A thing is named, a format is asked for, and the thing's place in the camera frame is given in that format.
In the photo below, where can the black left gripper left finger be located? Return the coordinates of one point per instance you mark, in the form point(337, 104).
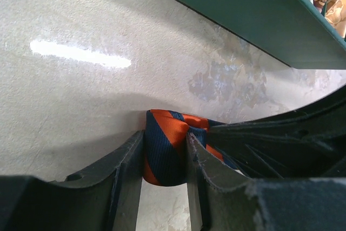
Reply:
point(102, 196)

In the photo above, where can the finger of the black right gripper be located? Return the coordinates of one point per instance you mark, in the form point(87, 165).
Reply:
point(280, 150)
point(326, 105)

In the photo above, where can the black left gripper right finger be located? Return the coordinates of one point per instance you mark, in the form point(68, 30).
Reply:
point(222, 199)

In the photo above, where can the orange navy striped tie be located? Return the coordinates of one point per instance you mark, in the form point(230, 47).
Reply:
point(165, 145)

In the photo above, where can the rolled gold tie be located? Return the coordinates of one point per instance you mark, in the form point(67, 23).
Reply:
point(335, 15)

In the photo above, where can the green compartment organizer box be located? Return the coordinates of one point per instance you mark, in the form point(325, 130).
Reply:
point(292, 31)

